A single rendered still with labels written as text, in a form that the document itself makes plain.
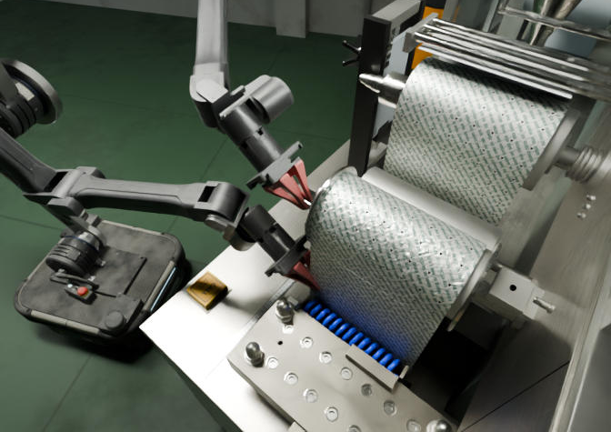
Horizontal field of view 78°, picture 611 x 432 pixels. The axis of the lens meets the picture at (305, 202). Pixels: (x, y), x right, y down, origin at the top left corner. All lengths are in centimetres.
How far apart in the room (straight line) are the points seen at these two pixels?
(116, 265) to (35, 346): 54
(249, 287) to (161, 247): 103
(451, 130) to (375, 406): 48
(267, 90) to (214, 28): 20
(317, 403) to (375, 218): 34
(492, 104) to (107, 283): 166
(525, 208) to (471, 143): 63
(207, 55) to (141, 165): 208
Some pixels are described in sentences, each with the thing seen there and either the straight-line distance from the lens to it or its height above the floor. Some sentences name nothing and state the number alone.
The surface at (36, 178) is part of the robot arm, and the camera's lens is 99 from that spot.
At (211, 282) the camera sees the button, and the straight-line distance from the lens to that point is 96.
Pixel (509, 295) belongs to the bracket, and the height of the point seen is 129.
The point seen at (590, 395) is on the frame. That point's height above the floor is 146.
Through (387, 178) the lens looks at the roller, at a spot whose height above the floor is 123.
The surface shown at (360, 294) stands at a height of 116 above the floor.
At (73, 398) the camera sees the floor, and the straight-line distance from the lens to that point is 204.
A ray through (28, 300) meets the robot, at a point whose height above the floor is 24.
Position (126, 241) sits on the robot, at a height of 24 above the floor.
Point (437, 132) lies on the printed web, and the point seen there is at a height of 134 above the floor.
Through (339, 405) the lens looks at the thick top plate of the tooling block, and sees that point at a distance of 73.
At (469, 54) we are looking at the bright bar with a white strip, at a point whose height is 145.
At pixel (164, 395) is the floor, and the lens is 189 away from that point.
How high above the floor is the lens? 174
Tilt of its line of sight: 49 degrees down
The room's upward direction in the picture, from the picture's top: straight up
